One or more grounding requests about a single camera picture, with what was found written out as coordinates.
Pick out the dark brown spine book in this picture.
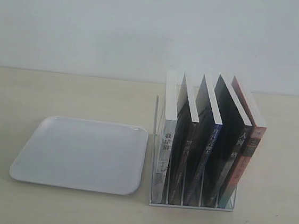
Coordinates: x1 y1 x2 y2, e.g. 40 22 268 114
168 73 200 204

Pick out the blue moon cover book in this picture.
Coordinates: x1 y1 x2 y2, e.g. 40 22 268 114
182 76 223 206

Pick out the white wire book rack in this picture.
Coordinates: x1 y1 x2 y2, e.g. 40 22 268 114
144 94 247 215

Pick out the white spine book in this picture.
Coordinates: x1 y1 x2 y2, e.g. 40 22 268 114
152 71 178 204

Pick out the black grey spine book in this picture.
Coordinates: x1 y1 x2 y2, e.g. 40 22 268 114
203 76 252 208

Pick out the pink red cover book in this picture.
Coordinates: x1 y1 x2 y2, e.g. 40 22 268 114
218 77 267 209

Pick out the white square tray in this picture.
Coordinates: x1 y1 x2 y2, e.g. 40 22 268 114
9 116 148 195

